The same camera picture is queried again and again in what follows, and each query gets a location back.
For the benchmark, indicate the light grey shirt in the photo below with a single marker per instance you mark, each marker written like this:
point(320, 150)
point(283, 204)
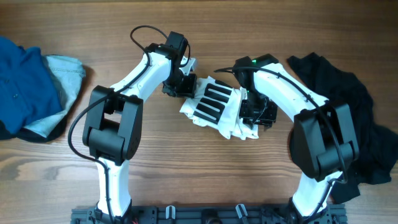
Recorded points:
point(67, 74)

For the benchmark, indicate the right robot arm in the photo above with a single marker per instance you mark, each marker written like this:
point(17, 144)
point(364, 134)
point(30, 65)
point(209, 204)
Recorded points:
point(322, 143)

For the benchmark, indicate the dark garment under blue shirt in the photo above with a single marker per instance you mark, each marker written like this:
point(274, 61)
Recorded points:
point(30, 136)

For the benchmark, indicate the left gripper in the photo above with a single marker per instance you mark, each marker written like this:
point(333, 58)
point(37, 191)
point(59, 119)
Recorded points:
point(188, 91)

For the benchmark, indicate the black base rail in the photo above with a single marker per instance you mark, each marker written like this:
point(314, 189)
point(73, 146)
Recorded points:
point(270, 213)

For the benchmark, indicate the black shirt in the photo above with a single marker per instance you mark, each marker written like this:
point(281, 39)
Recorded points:
point(377, 144)

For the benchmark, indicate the blue shirt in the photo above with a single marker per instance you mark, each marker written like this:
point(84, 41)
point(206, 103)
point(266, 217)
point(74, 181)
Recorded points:
point(27, 90)

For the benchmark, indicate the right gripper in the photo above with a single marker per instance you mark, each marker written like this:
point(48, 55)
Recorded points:
point(249, 119)

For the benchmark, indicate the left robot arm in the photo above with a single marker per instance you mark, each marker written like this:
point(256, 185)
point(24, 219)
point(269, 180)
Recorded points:
point(113, 124)

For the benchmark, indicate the white polo shirt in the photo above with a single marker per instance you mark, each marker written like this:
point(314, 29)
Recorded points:
point(217, 105)

